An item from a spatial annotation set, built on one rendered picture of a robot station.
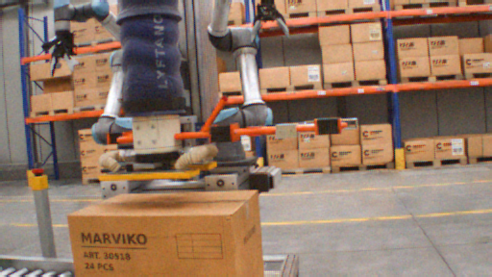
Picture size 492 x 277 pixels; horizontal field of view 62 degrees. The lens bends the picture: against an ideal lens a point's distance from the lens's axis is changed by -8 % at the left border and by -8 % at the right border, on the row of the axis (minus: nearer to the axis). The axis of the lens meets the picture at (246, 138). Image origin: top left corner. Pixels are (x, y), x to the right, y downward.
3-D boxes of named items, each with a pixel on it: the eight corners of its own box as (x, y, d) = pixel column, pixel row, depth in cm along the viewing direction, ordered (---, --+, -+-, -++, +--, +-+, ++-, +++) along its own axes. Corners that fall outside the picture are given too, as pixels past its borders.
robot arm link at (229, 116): (212, 138, 205) (209, 110, 204) (240, 136, 208) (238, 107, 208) (217, 139, 193) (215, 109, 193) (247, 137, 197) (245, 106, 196)
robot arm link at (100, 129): (108, 139, 206) (132, 41, 224) (86, 140, 212) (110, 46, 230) (124, 148, 216) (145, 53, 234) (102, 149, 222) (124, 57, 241)
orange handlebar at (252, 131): (90, 147, 160) (89, 138, 159) (129, 141, 189) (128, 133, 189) (347, 131, 137) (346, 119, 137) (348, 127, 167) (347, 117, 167)
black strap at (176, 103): (110, 113, 147) (110, 102, 147) (141, 113, 170) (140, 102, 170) (171, 108, 142) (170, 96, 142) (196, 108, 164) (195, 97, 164)
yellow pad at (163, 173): (98, 181, 147) (96, 166, 147) (112, 177, 156) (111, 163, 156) (189, 178, 139) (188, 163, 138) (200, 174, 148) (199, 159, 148)
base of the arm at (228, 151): (217, 159, 210) (216, 138, 210) (249, 157, 207) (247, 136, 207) (209, 163, 195) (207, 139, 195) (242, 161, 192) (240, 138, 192)
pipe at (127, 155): (100, 170, 149) (98, 153, 148) (134, 162, 173) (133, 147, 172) (191, 166, 140) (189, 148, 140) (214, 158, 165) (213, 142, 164)
